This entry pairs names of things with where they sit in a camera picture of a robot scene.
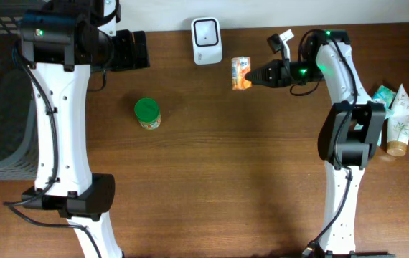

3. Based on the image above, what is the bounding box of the orange small tissue pack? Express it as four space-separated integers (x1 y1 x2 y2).
231 57 252 90

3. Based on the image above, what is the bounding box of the green round lid jar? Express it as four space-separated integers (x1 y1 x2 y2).
134 97 161 130

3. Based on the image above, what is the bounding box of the small teal tissue pack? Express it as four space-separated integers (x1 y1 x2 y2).
372 85 396 108

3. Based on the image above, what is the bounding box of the white Pantene tube gold cap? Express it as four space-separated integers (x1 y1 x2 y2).
386 84 409 157

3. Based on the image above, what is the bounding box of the light teal wipes packet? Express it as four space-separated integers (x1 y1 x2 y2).
354 100 395 147

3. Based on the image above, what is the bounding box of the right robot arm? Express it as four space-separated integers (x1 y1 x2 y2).
245 29 385 257

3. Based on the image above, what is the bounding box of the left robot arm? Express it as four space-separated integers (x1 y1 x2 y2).
7 1 149 257

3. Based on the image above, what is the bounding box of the white barcode scanner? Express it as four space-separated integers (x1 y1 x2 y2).
191 17 222 65

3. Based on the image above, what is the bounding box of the dark grey plastic basket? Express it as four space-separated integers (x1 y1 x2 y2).
0 1 44 181

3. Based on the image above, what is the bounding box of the right black cable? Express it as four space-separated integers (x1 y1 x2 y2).
288 29 359 258

